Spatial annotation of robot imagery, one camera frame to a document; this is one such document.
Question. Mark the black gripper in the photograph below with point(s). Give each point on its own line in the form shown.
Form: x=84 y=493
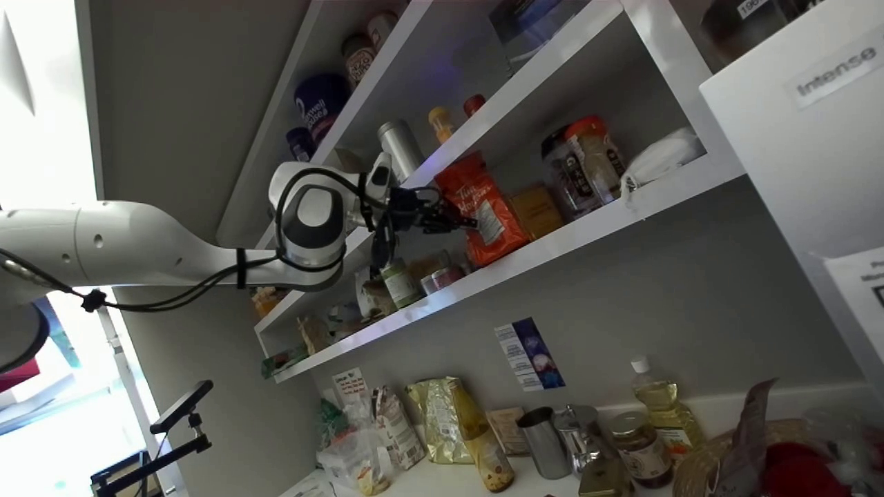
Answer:
x=408 y=214

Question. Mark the orange packet with white label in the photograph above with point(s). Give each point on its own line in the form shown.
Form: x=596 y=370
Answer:
x=492 y=221

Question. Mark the yellow packet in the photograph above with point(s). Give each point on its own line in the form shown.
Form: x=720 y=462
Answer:
x=537 y=212

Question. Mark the small tan packet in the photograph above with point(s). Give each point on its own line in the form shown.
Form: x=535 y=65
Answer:
x=314 y=333

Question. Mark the white packet with red print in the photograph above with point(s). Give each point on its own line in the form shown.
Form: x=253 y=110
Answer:
x=350 y=388

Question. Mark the printed white packet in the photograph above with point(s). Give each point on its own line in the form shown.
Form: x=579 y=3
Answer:
x=398 y=426

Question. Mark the brown paper packet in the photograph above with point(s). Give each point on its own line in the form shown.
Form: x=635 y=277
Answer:
x=503 y=428

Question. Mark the green packet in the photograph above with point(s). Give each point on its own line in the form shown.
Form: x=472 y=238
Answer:
x=331 y=419

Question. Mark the white plastic packet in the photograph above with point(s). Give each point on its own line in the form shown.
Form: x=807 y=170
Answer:
x=356 y=466

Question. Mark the small pink tin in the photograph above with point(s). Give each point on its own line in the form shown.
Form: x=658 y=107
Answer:
x=444 y=277

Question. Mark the green jar with white label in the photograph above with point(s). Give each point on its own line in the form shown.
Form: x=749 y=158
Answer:
x=403 y=282

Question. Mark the silver cylindrical can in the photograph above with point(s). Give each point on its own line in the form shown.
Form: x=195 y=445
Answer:
x=398 y=148

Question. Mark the yellow cap bottle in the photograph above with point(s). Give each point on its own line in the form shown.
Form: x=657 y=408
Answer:
x=440 y=122

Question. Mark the white bag with black print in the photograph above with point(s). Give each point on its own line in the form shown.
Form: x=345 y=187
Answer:
x=371 y=297

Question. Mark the red cap bottle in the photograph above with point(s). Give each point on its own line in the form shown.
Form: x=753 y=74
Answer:
x=474 y=103

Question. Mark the dark jar black label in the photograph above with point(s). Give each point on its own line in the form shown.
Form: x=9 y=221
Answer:
x=564 y=181

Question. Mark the red lid jar white label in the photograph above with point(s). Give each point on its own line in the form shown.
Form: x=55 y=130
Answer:
x=599 y=156

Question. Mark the small dark blue container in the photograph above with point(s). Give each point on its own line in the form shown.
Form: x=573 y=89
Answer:
x=300 y=145

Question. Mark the blue round canister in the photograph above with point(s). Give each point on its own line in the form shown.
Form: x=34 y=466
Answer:
x=323 y=101

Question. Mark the brown lid jar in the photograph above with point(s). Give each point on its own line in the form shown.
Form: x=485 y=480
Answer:
x=379 y=25
x=358 y=56

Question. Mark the small amber jar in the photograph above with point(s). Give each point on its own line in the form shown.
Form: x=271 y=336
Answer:
x=266 y=303

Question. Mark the gold foil bag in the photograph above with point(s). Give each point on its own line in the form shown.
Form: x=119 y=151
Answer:
x=444 y=419

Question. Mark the blue box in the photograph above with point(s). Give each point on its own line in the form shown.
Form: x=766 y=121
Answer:
x=528 y=17

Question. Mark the white crumpled bag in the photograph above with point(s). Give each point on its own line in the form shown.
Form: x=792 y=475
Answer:
x=665 y=152

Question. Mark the steel jug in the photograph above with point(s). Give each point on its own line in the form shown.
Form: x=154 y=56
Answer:
x=544 y=444

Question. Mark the amber glass bottle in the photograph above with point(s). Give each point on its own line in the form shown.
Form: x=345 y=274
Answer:
x=492 y=459

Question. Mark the silver foil pack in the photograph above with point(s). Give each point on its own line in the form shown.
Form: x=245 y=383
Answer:
x=582 y=433

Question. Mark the yellow oil bottle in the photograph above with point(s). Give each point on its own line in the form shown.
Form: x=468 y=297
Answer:
x=658 y=395

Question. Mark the brown jar with label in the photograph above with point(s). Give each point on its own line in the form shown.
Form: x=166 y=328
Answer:
x=644 y=451

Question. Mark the dark glass container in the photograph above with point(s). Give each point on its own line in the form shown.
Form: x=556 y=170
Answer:
x=737 y=24

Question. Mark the white appliance with Intense label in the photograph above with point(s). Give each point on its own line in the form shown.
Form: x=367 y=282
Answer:
x=803 y=156

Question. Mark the grey brown paper bag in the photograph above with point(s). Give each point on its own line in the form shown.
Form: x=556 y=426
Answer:
x=744 y=444

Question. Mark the white paper sign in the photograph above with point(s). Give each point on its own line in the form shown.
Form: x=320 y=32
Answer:
x=860 y=292

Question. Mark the white wall shelf unit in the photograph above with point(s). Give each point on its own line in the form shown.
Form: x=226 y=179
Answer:
x=555 y=248

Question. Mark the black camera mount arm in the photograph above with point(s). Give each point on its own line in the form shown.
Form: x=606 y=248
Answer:
x=182 y=408

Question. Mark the pole with white camera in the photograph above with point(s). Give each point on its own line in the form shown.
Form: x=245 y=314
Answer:
x=125 y=368

